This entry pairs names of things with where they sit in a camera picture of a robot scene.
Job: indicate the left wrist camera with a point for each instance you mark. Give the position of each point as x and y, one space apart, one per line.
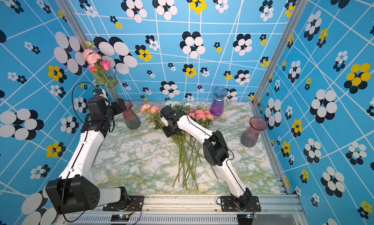
102 93

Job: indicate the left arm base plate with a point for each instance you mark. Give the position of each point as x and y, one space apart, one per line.
131 204

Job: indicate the left aluminium corner post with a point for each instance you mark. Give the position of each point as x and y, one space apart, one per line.
70 49

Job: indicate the magenta pink rose stem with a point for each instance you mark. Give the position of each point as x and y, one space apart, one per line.
105 65

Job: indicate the right green circuit board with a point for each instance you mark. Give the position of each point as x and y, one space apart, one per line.
246 219

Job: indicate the bunch of pink flowers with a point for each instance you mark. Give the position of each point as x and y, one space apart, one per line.
189 149

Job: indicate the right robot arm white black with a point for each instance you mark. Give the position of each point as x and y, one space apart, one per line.
215 150

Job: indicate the purple blue ribbed glass vase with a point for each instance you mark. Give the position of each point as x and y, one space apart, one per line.
217 106

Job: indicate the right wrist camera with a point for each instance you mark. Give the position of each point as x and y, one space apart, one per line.
164 121

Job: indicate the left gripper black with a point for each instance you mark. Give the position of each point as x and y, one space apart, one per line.
118 109

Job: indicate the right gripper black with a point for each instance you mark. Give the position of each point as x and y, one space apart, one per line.
168 134

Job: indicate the left green circuit board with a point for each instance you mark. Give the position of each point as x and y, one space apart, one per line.
120 218

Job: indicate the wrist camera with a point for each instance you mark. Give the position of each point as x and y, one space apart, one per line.
164 121
102 93

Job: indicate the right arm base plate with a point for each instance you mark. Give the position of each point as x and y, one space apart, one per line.
231 204

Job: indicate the aluminium corner post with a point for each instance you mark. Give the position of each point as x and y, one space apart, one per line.
70 49
288 31

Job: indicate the pink grey ribbed glass vase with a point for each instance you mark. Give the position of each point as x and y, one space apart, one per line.
132 121

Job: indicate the aluminium front frame rail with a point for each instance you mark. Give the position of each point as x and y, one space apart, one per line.
283 209

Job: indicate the single pink rose stem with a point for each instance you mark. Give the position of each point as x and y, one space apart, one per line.
103 78

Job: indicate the green circuit board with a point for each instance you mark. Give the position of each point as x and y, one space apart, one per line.
246 219
120 218

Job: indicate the right aluminium corner post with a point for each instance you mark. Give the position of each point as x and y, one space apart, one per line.
288 31

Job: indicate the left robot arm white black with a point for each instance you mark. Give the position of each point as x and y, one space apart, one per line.
73 191

